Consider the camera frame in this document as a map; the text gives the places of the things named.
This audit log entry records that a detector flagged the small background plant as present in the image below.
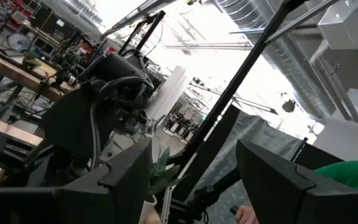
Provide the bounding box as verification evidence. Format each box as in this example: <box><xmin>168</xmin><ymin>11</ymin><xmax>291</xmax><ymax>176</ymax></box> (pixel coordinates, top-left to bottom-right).
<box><xmin>22</xmin><ymin>51</ymin><xmax>43</xmax><ymax>71</ymax></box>

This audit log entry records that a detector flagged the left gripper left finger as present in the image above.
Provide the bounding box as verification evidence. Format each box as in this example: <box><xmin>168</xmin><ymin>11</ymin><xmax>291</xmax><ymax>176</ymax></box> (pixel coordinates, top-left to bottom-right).
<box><xmin>0</xmin><ymin>138</ymin><xmax>154</xmax><ymax>224</ymax></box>

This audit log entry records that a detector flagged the white ceiling box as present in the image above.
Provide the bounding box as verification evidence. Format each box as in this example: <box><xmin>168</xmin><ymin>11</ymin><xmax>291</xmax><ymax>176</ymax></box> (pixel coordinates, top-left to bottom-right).
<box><xmin>318</xmin><ymin>0</ymin><xmax>358</xmax><ymax>50</ymax></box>

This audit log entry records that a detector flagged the person's hand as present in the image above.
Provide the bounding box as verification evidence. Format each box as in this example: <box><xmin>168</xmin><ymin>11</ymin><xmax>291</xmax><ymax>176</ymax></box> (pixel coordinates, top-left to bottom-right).
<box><xmin>234</xmin><ymin>203</ymin><xmax>260</xmax><ymax>224</ymax></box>

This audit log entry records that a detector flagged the green plant in white pot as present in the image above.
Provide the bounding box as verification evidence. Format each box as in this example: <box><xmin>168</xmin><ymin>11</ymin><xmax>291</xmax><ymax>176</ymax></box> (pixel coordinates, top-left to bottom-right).
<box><xmin>140</xmin><ymin>146</ymin><xmax>183</xmax><ymax>224</ymax></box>

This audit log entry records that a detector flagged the wooden background table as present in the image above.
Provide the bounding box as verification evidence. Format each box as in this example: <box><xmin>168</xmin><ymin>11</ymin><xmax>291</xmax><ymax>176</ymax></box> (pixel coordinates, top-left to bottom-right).
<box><xmin>0</xmin><ymin>52</ymin><xmax>82</xmax><ymax>103</ymax></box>

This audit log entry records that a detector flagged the black tripod stand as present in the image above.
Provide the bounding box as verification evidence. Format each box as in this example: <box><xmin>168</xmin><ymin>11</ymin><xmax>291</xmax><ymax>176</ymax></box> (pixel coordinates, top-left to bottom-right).
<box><xmin>118</xmin><ymin>10</ymin><xmax>167</xmax><ymax>63</ymax></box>

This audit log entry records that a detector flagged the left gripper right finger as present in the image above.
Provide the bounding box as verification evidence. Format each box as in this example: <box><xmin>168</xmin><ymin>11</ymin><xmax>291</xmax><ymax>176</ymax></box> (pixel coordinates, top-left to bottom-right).
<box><xmin>236</xmin><ymin>139</ymin><xmax>358</xmax><ymax>224</ymax></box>

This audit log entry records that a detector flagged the white floor fan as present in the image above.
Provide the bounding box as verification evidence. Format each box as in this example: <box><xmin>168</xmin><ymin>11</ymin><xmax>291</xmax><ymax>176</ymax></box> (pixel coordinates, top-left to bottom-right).
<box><xmin>6</xmin><ymin>32</ymin><xmax>32</xmax><ymax>53</ymax></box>

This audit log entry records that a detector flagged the black ceiling camera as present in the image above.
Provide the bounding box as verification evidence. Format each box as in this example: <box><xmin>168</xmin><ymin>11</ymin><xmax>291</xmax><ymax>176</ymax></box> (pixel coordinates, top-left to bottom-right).
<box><xmin>282</xmin><ymin>99</ymin><xmax>296</xmax><ymax>113</ymax></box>

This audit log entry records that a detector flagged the silver ventilation duct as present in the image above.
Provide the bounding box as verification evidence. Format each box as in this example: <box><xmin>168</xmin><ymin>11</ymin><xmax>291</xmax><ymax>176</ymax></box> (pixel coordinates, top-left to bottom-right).
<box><xmin>216</xmin><ymin>0</ymin><xmax>337</xmax><ymax>119</ymax></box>

